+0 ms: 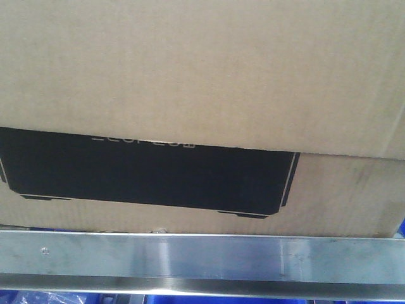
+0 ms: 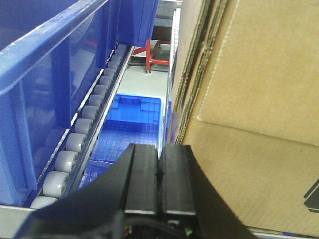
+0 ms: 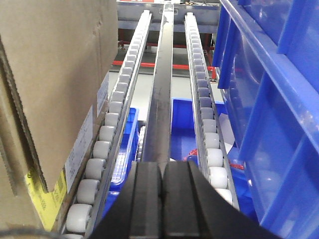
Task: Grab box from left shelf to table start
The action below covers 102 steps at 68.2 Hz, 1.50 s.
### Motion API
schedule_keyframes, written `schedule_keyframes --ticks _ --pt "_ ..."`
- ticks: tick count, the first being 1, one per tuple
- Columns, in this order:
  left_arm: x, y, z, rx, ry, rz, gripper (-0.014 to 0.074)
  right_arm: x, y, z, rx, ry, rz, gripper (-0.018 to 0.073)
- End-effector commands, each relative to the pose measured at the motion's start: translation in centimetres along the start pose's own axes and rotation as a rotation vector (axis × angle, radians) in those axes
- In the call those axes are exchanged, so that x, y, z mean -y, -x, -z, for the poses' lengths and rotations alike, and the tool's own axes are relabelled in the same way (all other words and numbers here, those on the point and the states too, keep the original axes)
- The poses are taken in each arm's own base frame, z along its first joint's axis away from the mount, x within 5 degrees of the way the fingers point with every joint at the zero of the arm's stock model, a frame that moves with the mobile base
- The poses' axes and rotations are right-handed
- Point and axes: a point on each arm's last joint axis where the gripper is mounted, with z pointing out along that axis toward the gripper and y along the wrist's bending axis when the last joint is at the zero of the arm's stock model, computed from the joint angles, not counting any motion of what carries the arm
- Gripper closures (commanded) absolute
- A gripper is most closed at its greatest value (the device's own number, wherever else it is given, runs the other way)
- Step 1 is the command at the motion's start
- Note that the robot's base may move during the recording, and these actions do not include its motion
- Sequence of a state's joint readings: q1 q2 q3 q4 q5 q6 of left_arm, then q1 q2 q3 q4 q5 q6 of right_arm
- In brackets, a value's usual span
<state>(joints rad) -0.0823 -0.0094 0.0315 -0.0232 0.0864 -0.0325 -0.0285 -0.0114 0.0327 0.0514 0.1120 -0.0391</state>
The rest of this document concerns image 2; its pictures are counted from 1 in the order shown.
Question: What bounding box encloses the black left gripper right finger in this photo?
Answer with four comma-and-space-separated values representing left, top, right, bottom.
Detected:
159, 144, 255, 239

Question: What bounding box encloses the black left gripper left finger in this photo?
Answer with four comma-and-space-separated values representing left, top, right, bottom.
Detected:
14, 144, 158, 239

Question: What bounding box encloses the brown cardboard box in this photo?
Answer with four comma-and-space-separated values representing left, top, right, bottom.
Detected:
170, 0, 319, 237

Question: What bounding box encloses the blue plastic bin on shelf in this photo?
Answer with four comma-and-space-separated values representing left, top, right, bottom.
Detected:
0, 0, 109, 207

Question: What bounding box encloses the white perforated shelf upright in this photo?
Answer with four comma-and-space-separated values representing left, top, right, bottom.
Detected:
158, 8, 181, 158

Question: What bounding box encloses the grey roller conveyor track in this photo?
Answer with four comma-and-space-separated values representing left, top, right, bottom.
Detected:
30, 44, 134, 210

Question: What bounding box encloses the blue plastic crate below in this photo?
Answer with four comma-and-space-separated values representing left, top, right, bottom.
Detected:
77, 94, 165, 189

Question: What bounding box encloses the silver metal shelf rail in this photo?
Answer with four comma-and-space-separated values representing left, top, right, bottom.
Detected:
0, 205, 35, 239

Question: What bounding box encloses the red metal frame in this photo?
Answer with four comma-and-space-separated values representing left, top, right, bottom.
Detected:
132, 40, 171, 74

